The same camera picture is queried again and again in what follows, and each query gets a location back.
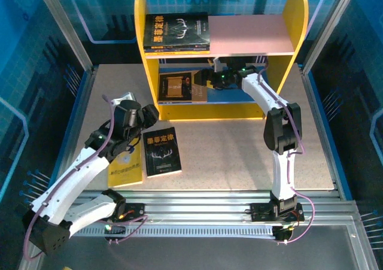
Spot yellow cartoon cover book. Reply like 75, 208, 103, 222
145, 50, 211, 56
107, 136, 144, 189

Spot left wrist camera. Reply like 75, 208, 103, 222
110, 92, 137, 106

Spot aluminium frame post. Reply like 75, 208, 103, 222
32, 0, 94, 72
302, 0, 360, 73

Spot yellow bookshelf pink blue shelves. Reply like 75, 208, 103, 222
133, 0, 309, 122

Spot dark blue portrait cover book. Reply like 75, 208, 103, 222
144, 47, 211, 54

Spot black antler cover book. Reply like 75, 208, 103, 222
142, 11, 210, 50
142, 127, 183, 179

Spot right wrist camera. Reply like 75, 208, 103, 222
207, 57, 224, 72

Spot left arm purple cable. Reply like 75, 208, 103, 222
23, 95, 149, 262

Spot aluminium rail bed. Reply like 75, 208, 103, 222
35, 190, 364, 227

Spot slotted aluminium strip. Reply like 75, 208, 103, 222
47, 226, 276, 235

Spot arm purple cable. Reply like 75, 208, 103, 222
23, 95, 149, 262
257, 57, 315, 246

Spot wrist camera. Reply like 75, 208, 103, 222
110, 92, 137, 106
207, 57, 224, 72

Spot dark clear panel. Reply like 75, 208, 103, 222
38, 235, 364, 270

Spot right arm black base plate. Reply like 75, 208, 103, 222
250, 202, 305, 223

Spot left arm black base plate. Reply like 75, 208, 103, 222
90, 202, 147, 223

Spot black connector box with LED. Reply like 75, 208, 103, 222
104, 219, 126, 241
273, 224, 296, 243

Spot brown scroll cover book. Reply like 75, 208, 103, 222
157, 71, 210, 104

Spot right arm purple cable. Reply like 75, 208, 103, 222
257, 57, 315, 246

